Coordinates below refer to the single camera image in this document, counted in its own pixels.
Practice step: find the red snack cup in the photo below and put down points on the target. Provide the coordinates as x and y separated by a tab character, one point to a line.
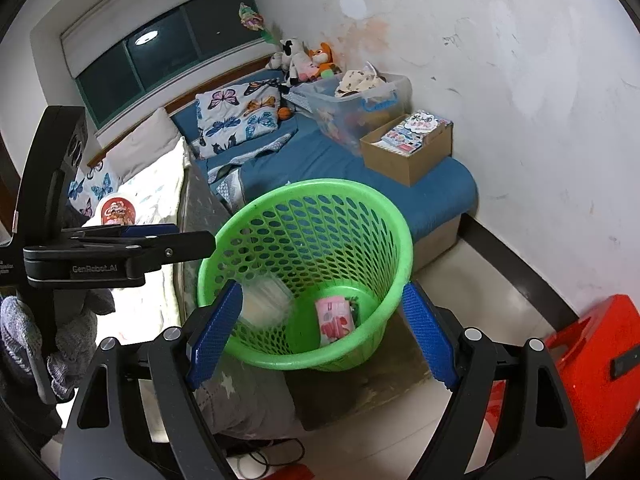
118	211

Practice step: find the blue mattress sheet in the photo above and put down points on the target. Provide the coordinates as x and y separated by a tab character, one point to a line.
298	151

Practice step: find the clear plastic storage bin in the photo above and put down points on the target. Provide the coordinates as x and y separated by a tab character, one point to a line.
346	119

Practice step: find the butterfly pillow right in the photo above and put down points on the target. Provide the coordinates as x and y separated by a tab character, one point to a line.
231	115

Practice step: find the butterfly pillow left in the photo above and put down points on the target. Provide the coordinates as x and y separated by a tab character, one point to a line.
88	188

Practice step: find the pink snack wrapper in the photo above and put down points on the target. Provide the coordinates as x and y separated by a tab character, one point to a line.
335	319

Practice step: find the white plastic wrapper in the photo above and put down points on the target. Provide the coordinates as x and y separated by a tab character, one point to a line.
267	302

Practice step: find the cow plush toy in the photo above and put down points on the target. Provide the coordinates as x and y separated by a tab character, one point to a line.
295	63

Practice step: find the cardboard box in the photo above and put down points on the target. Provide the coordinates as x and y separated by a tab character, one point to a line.
404	170

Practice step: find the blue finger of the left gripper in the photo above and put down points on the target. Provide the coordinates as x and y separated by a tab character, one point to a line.
118	231

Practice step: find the grey star patterned sheet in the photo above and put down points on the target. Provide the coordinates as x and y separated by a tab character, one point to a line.
239	400

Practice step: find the green plastic mesh basket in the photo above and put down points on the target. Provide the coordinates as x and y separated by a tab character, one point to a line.
322	238

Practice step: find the red plastic stool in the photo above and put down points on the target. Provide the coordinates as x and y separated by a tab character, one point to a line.
597	358

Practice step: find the left gloved hand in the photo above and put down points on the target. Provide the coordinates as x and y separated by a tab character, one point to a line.
74	340

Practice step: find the butterfly pillow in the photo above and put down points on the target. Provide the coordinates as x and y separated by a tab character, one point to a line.
88	188
231	115

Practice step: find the small orange ball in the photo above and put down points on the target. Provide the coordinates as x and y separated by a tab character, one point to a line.
284	113

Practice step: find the white quilted blanket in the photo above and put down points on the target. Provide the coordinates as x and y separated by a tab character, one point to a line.
154	189

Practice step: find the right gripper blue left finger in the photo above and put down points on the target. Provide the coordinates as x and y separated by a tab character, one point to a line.
213	326

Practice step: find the dark window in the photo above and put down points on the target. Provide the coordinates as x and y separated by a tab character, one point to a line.
161	49

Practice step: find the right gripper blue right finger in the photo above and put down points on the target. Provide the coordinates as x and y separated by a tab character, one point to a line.
431	334

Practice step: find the patterned cloth in bin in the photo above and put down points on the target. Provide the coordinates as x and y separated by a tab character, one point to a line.
357	81

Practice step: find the colourful booklet in box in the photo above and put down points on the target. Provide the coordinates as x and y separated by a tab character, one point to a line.
412	133

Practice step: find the beige pillow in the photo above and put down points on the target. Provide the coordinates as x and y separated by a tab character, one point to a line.
154	138

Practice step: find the paper flower wall decoration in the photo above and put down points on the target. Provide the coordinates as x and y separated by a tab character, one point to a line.
255	22

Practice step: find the orange fox plush toy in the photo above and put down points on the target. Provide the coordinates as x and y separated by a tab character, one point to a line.
323	59

